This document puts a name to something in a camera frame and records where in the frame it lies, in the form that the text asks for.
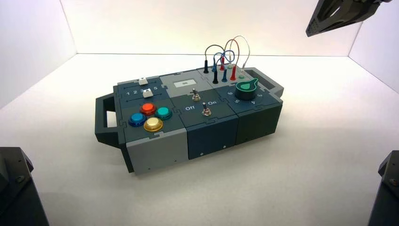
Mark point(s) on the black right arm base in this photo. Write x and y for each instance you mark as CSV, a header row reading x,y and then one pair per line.
x,y
386,193

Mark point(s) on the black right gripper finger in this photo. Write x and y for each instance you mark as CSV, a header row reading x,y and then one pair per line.
x,y
358,11
315,25

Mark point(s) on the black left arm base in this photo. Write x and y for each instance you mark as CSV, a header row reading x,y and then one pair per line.
x,y
18,193

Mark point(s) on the red arcade push button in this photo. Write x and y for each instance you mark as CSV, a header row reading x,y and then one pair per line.
x,y
148,108

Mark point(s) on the blue arcade push button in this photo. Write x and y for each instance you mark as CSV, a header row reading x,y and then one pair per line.
x,y
137,119

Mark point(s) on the teal arcade push button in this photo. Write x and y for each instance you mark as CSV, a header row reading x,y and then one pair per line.
x,y
163,113

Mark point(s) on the green rotary knob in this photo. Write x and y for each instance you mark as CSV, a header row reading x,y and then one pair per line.
x,y
246,90

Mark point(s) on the small white display screen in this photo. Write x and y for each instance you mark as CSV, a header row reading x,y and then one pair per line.
x,y
185,83

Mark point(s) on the white slider knob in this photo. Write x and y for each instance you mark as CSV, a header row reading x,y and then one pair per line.
x,y
147,93
143,81

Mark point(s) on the yellow arcade push button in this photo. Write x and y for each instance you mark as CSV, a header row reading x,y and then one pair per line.
x,y
153,124

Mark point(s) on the grey modular control box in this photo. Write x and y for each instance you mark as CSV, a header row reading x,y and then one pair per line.
x,y
156,149

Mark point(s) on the metal toggle switch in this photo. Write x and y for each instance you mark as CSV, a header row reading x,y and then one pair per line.
x,y
206,110
195,96

